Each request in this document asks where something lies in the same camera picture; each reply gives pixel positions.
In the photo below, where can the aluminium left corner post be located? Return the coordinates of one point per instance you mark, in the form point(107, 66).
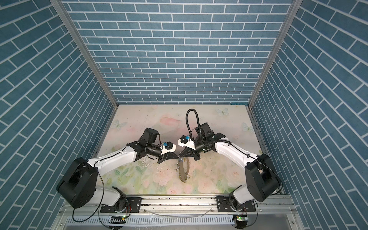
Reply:
point(71, 28)

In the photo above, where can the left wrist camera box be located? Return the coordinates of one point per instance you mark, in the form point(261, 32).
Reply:
point(168, 147)

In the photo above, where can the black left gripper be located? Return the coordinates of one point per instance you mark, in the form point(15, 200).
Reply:
point(163, 158)

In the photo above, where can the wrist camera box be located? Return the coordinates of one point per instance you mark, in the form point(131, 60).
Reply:
point(168, 147)
point(186, 141)

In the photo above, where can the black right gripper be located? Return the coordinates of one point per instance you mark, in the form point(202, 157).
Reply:
point(192, 153)

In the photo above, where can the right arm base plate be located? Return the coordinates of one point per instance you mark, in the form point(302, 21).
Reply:
point(229, 204)

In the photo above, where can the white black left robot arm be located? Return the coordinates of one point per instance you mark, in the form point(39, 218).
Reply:
point(79, 185)

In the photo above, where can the aluminium front rail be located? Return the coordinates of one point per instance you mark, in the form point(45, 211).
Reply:
point(199, 204)

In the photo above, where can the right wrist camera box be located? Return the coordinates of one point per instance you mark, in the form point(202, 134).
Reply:
point(186, 141)

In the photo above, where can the perforated cable duct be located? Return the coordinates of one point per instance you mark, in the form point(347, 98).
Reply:
point(153, 220)

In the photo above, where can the aluminium right corner post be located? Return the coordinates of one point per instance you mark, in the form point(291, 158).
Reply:
point(276, 47)

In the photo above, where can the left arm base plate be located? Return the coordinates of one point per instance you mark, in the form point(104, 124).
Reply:
point(128, 205)

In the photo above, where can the aluminium corner post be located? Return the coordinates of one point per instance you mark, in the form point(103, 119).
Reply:
point(276, 47)
point(71, 28)

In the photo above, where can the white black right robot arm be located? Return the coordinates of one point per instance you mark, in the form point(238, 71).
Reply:
point(260, 174)

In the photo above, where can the large metal keyring band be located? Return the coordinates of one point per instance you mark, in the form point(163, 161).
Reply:
point(183, 167)

